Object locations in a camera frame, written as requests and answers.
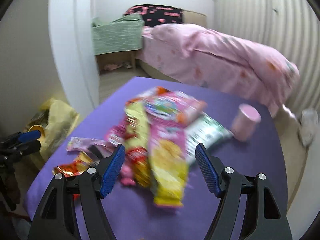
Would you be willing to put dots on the wooden bedside table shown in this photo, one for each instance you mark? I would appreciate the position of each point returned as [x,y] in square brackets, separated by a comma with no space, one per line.
[117,57]

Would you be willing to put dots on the yellow trash bag bin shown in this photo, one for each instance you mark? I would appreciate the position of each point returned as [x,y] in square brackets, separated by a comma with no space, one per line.
[55,120]

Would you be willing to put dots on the green white snack wrapper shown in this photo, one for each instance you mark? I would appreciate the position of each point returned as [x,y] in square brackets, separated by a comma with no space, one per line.
[204,130]

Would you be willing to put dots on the pink cylindrical container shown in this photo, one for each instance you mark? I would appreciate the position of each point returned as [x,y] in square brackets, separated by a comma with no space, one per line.
[245,122]

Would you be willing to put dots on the pink yellow chips bag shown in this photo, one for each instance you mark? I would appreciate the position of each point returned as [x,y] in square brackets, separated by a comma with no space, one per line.
[168,162]

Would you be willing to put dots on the green checked cloth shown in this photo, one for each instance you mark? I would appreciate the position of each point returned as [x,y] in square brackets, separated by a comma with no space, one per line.
[123,34]

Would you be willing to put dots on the white crumpled plastic bag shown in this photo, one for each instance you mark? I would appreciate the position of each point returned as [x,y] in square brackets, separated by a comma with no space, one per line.
[308,123]

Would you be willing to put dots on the beige ribbed wardrobe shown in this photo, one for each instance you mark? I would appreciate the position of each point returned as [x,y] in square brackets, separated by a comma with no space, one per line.
[289,26]

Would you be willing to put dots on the yellow wafer snack bag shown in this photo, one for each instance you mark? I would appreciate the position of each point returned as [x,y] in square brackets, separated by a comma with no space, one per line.
[136,140]

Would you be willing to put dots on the pink floral duvet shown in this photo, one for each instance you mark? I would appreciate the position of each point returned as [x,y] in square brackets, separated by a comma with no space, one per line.
[197,56]

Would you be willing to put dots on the pink kleenex tissue pack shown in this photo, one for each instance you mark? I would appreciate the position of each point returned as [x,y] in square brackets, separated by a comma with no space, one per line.
[174,107]

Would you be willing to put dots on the purple pink candy wrapper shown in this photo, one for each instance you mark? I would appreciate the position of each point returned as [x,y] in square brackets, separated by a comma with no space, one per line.
[94,148]

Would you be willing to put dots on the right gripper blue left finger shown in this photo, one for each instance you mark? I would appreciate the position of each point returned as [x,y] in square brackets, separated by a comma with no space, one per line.
[109,170]

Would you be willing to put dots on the pink slippers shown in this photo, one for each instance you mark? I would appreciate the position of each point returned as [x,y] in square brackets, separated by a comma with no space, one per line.
[111,67]

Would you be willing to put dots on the black pink pillow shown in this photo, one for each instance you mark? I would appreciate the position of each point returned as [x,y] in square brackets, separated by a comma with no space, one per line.
[154,15]

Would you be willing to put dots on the red orange snack wrapper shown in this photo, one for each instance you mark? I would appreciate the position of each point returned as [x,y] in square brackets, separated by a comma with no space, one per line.
[78,166]

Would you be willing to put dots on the beige bed frame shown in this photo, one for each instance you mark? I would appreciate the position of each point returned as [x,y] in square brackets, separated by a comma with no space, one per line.
[189,17]

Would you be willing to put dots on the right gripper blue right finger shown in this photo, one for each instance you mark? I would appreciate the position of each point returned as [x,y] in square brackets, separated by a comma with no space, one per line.
[211,168]

